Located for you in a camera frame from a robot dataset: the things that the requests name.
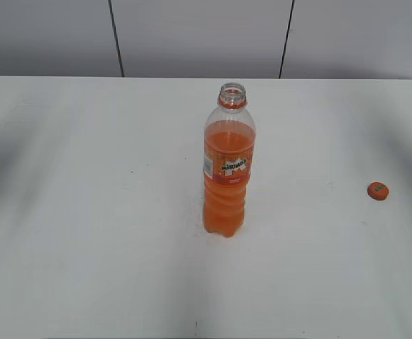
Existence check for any orange Mirinda soda bottle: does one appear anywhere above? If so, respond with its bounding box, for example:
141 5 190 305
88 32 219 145
203 83 256 237

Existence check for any orange bottle cap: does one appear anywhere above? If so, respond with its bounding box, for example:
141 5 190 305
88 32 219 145
367 182 389 201

